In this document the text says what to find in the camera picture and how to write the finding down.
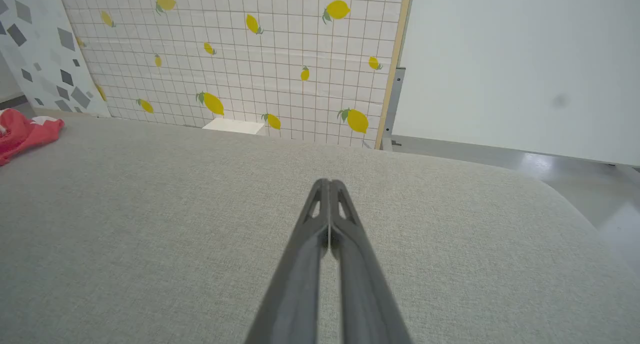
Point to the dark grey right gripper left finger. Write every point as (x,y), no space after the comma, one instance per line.
(295,284)

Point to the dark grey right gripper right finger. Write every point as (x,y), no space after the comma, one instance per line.
(365,294)

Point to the red garment with white trim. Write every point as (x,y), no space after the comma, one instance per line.
(25,132)

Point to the white box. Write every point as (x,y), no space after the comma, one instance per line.
(235,126)

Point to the grey metal board support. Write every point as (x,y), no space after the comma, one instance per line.
(394,99)

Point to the plain white partition board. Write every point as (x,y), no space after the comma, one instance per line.
(500,59)

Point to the grey diamond pattern panel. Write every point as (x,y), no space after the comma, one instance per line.
(45,44)

